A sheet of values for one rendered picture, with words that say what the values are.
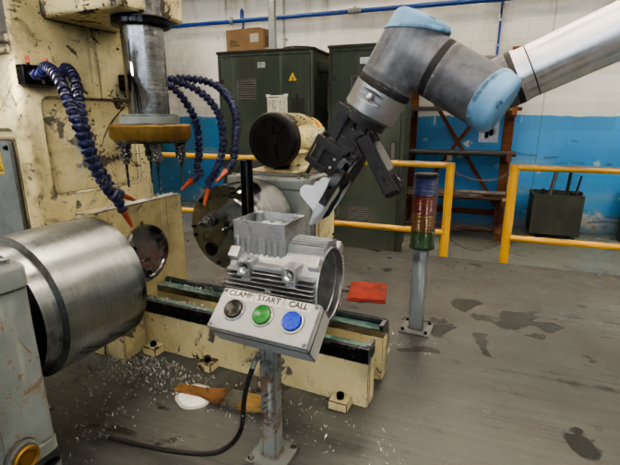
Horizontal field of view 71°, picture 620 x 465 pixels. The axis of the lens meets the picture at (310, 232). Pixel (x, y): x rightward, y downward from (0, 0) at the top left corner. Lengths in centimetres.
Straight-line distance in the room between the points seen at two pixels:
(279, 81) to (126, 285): 363
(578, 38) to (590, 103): 515
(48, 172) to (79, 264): 39
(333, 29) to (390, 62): 552
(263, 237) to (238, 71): 372
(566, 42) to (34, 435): 99
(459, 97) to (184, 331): 77
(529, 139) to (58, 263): 551
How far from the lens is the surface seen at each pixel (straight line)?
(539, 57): 81
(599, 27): 83
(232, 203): 122
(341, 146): 75
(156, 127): 100
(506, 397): 102
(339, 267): 97
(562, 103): 592
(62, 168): 117
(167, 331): 111
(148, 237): 117
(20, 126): 113
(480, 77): 68
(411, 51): 69
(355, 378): 89
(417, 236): 110
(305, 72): 423
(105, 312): 82
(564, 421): 100
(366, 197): 410
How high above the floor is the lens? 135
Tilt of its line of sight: 15 degrees down
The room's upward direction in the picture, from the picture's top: straight up
